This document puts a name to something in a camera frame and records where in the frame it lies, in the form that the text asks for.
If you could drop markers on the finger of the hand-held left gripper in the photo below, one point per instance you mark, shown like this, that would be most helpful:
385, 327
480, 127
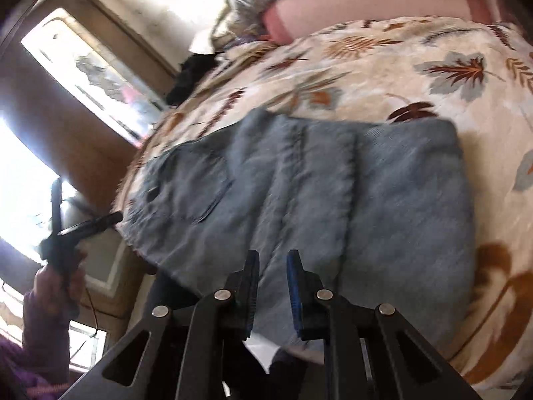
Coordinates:
57, 208
91, 225

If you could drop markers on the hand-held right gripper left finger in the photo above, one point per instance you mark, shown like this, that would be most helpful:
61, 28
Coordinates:
250, 296

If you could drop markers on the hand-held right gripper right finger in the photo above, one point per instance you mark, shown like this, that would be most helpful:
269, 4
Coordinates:
296, 296

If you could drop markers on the blue denim pants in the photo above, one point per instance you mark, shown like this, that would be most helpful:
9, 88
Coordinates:
312, 200

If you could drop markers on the person's left forearm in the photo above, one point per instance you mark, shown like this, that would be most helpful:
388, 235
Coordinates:
37, 341

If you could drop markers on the person's left hand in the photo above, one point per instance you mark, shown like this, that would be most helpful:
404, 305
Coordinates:
50, 283

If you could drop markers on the wooden door with stained glass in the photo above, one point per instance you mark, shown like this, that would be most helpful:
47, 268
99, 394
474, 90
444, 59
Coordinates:
54, 104

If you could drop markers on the black cloth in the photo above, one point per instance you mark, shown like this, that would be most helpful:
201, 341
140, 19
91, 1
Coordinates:
187, 79

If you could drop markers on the white cloth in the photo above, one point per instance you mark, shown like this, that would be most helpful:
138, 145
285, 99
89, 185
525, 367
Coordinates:
204, 41

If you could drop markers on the leaf print blanket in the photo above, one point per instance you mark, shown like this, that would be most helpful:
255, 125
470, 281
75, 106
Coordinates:
374, 71

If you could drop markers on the pink bolster cushion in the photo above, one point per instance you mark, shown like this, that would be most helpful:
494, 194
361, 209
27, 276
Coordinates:
354, 8

